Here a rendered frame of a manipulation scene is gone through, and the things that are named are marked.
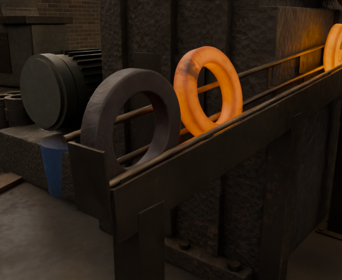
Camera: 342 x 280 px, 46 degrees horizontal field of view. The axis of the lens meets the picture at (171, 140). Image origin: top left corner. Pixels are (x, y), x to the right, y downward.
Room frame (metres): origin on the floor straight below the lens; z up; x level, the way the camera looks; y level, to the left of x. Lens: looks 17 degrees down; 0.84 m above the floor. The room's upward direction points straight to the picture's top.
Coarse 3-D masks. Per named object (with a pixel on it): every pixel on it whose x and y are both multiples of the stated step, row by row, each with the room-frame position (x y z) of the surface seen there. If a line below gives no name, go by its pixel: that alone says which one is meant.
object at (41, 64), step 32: (32, 64) 1.96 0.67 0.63; (64, 64) 1.92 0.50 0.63; (96, 64) 2.07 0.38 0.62; (32, 96) 1.98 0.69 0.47; (64, 96) 1.85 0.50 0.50; (32, 128) 2.18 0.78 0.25; (64, 128) 2.08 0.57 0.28; (0, 160) 2.16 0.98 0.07; (32, 160) 1.94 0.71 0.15; (64, 160) 1.76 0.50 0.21; (64, 192) 1.78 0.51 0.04
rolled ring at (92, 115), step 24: (120, 72) 0.57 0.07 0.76; (144, 72) 0.58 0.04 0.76; (96, 96) 0.54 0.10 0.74; (120, 96) 0.54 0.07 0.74; (168, 96) 0.62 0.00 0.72; (96, 120) 0.51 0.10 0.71; (168, 120) 0.63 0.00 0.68; (96, 144) 0.51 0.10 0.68; (168, 144) 0.62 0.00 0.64; (120, 168) 0.54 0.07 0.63
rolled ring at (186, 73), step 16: (208, 48) 0.80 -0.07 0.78; (192, 64) 0.75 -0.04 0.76; (208, 64) 0.81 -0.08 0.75; (224, 64) 0.83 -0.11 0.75; (176, 80) 0.74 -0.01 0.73; (192, 80) 0.73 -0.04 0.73; (224, 80) 0.84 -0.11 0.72; (192, 96) 0.72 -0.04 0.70; (224, 96) 0.84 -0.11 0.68; (240, 96) 0.84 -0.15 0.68; (192, 112) 0.71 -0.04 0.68; (224, 112) 0.82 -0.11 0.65; (240, 112) 0.82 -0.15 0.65; (192, 128) 0.72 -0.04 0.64; (208, 128) 0.73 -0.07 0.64
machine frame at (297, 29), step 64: (128, 0) 1.44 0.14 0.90; (192, 0) 1.27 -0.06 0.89; (256, 0) 1.14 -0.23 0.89; (320, 0) 1.49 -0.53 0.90; (128, 64) 1.45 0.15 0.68; (256, 64) 1.13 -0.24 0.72; (320, 64) 1.38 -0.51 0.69; (128, 128) 1.44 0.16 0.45; (320, 128) 1.44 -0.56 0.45; (256, 192) 1.11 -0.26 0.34; (320, 192) 1.51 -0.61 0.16; (192, 256) 1.19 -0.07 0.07; (256, 256) 1.10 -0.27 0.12
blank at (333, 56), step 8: (336, 24) 1.28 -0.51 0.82; (336, 32) 1.25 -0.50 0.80; (328, 40) 1.24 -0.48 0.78; (336, 40) 1.23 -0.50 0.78; (328, 48) 1.24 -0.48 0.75; (336, 48) 1.24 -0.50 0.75; (328, 56) 1.24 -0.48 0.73; (336, 56) 1.25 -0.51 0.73; (328, 64) 1.24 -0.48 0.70; (336, 64) 1.26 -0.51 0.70
